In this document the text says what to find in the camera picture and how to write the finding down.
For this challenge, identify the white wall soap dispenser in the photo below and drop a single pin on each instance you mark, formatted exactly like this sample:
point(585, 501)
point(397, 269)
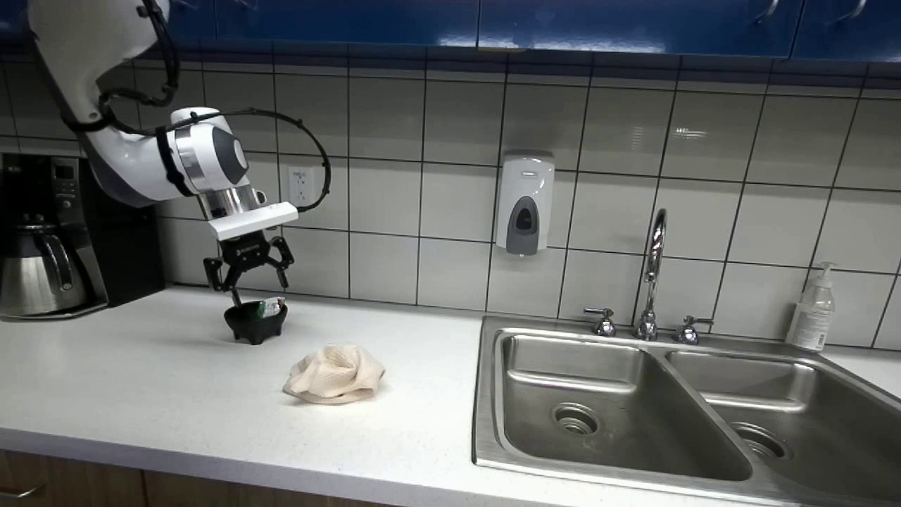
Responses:
point(524, 200)

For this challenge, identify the chrome faucet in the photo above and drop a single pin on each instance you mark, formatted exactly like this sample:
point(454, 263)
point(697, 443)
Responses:
point(655, 271)

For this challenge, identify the beige crumpled cloth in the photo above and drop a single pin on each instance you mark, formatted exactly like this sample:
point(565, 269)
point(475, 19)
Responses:
point(333, 371)

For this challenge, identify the black bowl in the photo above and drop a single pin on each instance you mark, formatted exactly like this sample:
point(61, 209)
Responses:
point(255, 323)

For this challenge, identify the clear soap bottle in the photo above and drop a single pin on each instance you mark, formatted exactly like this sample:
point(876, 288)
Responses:
point(813, 314)

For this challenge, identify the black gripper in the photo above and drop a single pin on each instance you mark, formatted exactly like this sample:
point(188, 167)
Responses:
point(249, 250)

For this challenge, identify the white wall outlet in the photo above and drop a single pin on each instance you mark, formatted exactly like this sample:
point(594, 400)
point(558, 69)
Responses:
point(299, 187)

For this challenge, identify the wooden base cabinet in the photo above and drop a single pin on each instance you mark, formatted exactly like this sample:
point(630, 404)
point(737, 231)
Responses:
point(95, 483)

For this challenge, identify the blue wall cabinet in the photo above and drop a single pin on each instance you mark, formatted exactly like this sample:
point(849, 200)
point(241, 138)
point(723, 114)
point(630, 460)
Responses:
point(469, 19)

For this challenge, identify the black coffee maker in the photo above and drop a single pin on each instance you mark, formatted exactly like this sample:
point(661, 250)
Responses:
point(121, 243)

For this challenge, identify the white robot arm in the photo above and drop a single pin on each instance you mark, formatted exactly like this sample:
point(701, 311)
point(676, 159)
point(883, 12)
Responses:
point(131, 159)

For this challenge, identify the stainless steel double sink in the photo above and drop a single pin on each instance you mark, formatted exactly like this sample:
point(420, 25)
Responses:
point(621, 411)

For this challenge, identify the steel coffee carafe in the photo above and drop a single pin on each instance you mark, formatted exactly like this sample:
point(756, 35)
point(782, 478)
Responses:
point(38, 271)

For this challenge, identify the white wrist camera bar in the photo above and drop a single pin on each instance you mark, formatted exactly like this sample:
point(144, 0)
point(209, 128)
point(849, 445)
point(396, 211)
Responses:
point(255, 221)

